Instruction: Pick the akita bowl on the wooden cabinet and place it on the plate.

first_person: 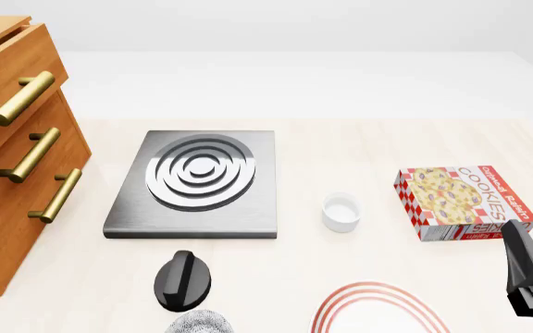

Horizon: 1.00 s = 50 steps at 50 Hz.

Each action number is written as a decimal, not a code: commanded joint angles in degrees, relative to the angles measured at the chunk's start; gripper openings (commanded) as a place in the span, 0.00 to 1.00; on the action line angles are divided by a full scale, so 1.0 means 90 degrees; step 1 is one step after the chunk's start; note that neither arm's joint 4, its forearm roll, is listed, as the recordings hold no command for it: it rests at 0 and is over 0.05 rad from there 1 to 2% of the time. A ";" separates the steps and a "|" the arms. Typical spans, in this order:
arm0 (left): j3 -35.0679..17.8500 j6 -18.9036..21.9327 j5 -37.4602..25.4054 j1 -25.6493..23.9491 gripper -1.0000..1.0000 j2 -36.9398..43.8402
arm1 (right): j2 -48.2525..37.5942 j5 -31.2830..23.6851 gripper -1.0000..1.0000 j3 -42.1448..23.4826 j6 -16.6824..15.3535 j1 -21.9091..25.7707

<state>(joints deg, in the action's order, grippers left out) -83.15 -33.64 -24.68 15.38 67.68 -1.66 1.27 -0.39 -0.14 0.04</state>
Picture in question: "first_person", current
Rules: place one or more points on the white plate with red rings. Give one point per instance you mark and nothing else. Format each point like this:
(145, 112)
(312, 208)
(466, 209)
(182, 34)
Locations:
(336, 312)

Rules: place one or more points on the flat stove plate with rings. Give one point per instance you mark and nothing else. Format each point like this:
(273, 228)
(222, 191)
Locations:
(248, 215)

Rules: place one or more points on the red-white cookie box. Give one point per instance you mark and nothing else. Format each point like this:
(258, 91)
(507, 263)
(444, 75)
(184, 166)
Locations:
(447, 197)

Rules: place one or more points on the small white ramekin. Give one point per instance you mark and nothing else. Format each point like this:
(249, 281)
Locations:
(340, 213)

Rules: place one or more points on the wooden lowest drawer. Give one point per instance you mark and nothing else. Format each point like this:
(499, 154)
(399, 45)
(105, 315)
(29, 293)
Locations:
(12, 249)

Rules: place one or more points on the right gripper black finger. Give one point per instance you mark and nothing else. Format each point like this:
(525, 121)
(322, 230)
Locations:
(528, 256)

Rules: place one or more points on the grey patterned bowl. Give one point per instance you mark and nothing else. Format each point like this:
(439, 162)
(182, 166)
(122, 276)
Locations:
(199, 322)

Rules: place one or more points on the round black stove knob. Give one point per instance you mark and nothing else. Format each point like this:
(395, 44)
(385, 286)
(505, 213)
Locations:
(181, 281)

